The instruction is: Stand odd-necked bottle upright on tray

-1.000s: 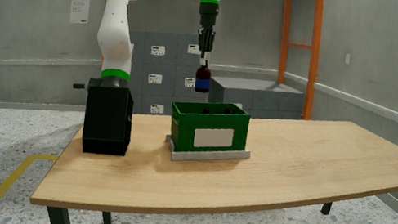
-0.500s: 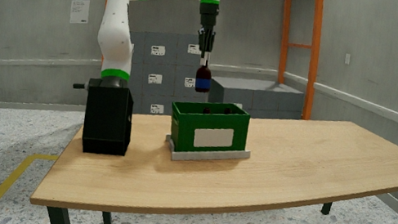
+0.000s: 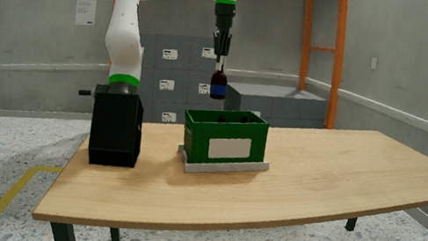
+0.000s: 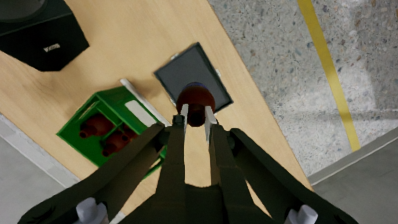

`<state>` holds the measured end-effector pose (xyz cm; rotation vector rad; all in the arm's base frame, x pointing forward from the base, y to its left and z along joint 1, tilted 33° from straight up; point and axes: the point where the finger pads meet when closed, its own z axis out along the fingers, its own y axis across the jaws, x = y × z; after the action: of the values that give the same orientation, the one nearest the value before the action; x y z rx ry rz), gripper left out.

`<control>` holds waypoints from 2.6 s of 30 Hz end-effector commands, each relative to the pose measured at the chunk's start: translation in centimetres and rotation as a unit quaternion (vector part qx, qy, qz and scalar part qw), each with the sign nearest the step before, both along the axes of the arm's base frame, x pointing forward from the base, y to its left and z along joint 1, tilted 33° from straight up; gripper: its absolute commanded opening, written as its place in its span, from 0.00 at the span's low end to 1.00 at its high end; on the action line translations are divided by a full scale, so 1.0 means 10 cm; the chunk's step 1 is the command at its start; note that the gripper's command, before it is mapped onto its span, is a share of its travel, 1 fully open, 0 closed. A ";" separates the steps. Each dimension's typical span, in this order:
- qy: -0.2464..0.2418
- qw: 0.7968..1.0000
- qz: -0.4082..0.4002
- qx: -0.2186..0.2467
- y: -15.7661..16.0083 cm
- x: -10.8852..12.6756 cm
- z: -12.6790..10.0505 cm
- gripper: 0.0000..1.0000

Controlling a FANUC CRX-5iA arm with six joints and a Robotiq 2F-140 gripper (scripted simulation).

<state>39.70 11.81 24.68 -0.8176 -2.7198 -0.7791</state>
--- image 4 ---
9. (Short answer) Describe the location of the green bottle crate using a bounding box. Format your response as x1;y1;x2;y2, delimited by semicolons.
69;86;167;181

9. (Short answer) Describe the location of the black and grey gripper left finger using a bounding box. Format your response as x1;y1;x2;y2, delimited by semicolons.
17;104;188;224

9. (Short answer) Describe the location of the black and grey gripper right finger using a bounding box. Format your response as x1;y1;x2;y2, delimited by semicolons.
204;106;359;224

